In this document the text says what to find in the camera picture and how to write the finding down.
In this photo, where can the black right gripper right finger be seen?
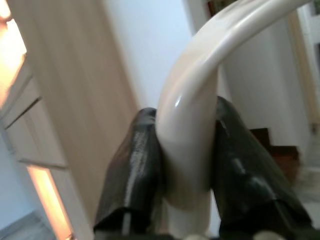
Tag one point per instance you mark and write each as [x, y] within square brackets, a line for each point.
[250, 175]

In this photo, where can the dark wooden staircase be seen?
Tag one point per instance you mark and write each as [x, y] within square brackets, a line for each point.
[280, 155]

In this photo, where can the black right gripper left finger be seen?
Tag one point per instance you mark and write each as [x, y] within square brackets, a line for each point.
[135, 170]

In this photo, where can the light wood panelled door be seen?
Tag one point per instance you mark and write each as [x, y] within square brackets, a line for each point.
[75, 100]

